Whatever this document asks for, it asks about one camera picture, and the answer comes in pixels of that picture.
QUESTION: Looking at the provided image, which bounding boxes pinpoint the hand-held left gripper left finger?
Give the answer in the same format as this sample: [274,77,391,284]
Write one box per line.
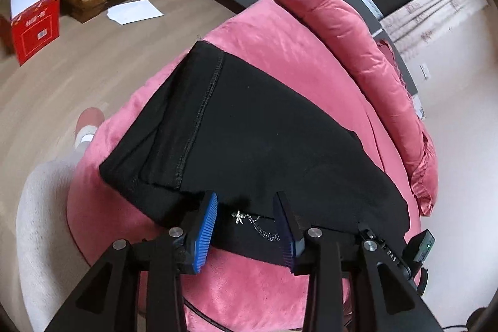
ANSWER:
[45,191,218,332]

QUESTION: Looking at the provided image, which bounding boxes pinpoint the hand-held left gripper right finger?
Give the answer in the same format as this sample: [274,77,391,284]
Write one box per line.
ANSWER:
[273,191,444,332]

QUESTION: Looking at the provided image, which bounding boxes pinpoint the black pants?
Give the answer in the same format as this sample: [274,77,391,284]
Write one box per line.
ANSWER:
[99,41,411,264]

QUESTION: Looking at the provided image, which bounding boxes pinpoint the pink slipper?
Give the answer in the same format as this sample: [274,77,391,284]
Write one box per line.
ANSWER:
[74,107,105,152]

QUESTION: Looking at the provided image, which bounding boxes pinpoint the person's leg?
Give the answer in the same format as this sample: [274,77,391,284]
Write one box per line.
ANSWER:
[17,157,84,332]

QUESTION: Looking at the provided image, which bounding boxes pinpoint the dark pink ruffled pillow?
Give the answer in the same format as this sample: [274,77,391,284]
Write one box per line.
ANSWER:
[375,40,409,95]

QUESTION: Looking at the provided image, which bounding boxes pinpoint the pink duvet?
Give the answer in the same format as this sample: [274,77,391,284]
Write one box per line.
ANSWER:
[265,0,438,216]

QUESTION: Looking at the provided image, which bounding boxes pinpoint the patterned beige curtain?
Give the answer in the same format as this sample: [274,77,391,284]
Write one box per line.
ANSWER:
[379,0,491,64]

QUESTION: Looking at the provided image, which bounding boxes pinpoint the white paper sheet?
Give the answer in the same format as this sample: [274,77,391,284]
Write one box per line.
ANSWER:
[107,0,164,25]

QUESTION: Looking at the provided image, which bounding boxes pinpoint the red cardboard box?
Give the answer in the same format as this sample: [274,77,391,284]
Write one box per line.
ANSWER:
[10,0,61,66]

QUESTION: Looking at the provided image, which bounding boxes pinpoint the black cable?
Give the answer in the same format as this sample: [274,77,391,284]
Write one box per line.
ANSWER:
[183,297,234,323]

